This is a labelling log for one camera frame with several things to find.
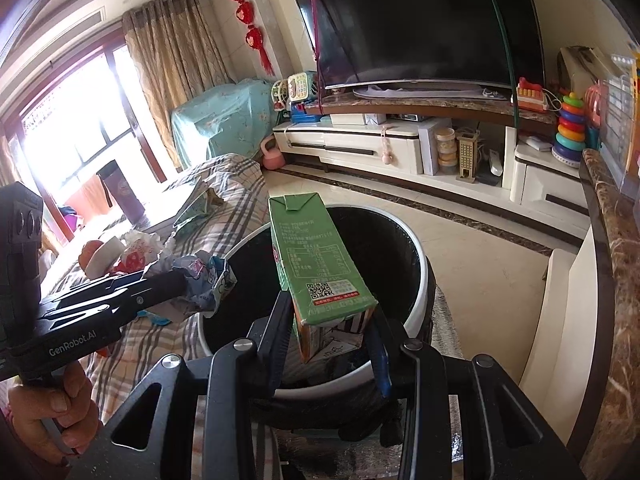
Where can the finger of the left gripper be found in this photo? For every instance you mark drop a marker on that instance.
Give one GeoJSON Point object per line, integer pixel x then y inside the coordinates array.
{"type": "Point", "coordinates": [114, 291]}
{"type": "Point", "coordinates": [163, 287]}

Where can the purple gift bag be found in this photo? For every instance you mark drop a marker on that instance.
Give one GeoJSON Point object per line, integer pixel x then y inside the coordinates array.
{"type": "Point", "coordinates": [119, 188]}

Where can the black flat screen television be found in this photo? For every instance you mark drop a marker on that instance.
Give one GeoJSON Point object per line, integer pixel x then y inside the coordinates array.
{"type": "Point", "coordinates": [493, 42]}

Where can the black round trash bin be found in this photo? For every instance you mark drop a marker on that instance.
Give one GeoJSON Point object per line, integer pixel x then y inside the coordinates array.
{"type": "Point", "coordinates": [338, 393]}

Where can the white red plastic bag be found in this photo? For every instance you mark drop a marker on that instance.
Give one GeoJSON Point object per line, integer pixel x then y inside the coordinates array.
{"type": "Point", "coordinates": [140, 250]}

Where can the red lantern string decoration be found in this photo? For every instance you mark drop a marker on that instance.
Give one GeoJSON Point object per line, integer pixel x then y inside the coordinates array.
{"type": "Point", "coordinates": [254, 37]}

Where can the rainbow stacking ring toy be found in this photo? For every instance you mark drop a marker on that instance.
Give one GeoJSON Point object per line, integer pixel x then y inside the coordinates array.
{"type": "Point", "coordinates": [570, 136]}

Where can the green drink carton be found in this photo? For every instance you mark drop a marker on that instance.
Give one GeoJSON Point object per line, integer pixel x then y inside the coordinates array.
{"type": "Point", "coordinates": [332, 303]}

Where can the paper wrapper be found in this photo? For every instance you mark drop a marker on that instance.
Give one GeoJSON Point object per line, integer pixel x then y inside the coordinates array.
{"type": "Point", "coordinates": [208, 280]}

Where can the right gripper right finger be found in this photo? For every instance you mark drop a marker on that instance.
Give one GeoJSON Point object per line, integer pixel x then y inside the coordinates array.
{"type": "Point", "coordinates": [503, 434]}

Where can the red apple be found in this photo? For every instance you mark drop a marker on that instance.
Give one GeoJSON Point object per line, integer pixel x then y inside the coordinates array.
{"type": "Point", "coordinates": [87, 252]}

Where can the teal covered furniture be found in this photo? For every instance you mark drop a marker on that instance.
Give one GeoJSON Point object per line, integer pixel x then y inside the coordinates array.
{"type": "Point", "coordinates": [226, 119]}

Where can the plaid blanket cover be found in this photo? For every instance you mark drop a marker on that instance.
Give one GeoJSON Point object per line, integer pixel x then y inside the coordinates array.
{"type": "Point", "coordinates": [57, 424]}

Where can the right beige curtain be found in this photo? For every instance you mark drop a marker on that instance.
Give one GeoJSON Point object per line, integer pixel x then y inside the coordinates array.
{"type": "Point", "coordinates": [177, 58]}

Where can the pink kettlebell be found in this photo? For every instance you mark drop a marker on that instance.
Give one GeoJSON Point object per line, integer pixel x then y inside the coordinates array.
{"type": "Point", "coordinates": [272, 157]}

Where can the white tv cabinet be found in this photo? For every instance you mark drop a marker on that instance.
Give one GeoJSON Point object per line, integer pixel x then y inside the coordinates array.
{"type": "Point", "coordinates": [525, 184]}

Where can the green snack bag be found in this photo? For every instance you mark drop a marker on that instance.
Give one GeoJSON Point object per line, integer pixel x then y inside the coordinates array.
{"type": "Point", "coordinates": [200, 206]}

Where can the children picture book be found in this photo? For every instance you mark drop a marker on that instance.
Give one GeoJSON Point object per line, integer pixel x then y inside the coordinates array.
{"type": "Point", "coordinates": [161, 213]}

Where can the person left hand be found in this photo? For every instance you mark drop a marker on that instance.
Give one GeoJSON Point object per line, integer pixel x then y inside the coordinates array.
{"type": "Point", "coordinates": [71, 406]}

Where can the toy phone cash register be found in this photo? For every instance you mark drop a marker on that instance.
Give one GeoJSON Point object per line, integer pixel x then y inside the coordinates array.
{"type": "Point", "coordinates": [291, 96]}

